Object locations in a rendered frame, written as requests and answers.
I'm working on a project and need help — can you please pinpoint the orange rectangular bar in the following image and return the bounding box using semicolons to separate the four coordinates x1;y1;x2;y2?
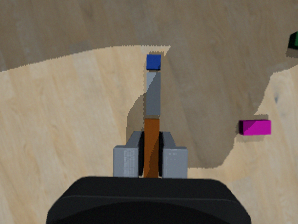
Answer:
144;118;160;178

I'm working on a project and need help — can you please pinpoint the small dark blue cube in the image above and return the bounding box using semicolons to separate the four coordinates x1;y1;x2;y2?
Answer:
146;54;161;71

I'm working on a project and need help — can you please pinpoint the grey rectangular bar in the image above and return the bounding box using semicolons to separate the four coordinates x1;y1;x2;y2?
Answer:
146;72;161;115

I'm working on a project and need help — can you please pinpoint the green rod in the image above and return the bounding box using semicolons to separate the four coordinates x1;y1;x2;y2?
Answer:
288;32;298;50

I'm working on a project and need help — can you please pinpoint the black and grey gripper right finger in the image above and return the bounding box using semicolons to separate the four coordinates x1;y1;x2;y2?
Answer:
158;131;188;178

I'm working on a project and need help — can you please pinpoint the magenta rectangular block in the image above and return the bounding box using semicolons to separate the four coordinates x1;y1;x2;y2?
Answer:
239;119;271;135

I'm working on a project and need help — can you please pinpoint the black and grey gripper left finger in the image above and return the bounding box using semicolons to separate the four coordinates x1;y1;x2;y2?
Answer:
113;131;145;177

